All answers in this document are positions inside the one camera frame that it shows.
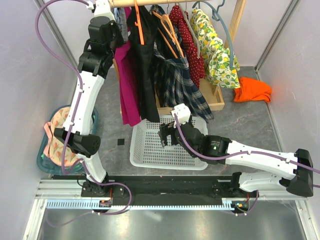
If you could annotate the lemon print garment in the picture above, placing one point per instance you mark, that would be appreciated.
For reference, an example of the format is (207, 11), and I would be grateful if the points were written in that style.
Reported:
(215, 56)

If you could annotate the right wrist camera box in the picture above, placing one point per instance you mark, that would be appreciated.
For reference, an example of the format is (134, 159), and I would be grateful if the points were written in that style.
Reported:
(182, 112)

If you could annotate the grey hanger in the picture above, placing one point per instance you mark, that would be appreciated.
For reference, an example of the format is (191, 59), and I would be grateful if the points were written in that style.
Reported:
(185, 19)

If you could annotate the floral tulip cloth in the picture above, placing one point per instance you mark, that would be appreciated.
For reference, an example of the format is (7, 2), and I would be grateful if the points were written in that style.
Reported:
(54, 147)

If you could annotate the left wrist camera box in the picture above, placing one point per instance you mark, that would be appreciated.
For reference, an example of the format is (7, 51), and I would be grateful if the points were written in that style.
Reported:
(100, 8)

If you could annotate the magenta pleated skirt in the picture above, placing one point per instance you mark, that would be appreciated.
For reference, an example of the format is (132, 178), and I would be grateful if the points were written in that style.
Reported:
(126, 66)

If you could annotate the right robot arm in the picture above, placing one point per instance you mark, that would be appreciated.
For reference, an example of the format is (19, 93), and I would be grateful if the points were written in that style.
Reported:
(289, 171)

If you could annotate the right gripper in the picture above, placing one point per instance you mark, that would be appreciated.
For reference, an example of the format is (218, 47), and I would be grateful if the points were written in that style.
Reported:
(166, 130)

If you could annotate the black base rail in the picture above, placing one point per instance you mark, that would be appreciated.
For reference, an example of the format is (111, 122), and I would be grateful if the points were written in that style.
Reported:
(162, 190)

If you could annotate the navy plaid skirt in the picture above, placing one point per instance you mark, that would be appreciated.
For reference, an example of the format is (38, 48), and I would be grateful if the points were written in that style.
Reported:
(173, 84)

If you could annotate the black square floor marker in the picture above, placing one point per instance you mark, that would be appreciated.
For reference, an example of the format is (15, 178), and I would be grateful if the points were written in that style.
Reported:
(120, 141)

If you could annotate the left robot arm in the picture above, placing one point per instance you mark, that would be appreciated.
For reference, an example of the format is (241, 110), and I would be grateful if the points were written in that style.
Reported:
(93, 66)

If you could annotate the orange cloth on floor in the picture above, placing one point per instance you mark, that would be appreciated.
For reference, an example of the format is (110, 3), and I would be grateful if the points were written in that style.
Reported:
(252, 90)

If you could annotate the black skirt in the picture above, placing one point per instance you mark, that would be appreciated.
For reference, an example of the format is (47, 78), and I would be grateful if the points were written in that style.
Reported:
(143, 54)

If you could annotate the red polka dot garment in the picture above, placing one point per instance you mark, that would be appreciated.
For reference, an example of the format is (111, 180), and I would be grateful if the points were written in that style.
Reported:
(195, 60)

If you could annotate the wooden clothes rack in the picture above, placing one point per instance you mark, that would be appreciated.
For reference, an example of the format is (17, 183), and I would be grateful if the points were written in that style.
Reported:
(212, 94)

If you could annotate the white slotted cable duct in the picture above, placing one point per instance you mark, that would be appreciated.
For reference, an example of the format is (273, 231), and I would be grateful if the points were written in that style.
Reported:
(87, 204)

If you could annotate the blue-grey hanger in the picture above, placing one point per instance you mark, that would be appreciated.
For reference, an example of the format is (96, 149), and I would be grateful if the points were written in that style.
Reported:
(216, 17)

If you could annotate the white plastic laundry basket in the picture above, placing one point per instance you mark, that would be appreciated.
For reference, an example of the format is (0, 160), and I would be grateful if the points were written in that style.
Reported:
(146, 150)

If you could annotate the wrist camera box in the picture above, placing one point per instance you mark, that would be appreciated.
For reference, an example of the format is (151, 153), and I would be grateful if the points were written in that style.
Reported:
(100, 8)
(182, 112)

